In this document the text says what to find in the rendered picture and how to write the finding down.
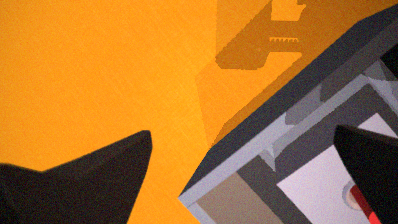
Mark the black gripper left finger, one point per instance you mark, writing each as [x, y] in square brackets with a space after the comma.
[100, 187]

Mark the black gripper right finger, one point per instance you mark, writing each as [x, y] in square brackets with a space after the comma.
[371, 159]

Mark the red peg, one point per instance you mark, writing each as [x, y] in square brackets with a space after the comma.
[364, 205]

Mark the dark grey open box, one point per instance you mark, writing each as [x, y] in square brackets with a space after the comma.
[235, 183]

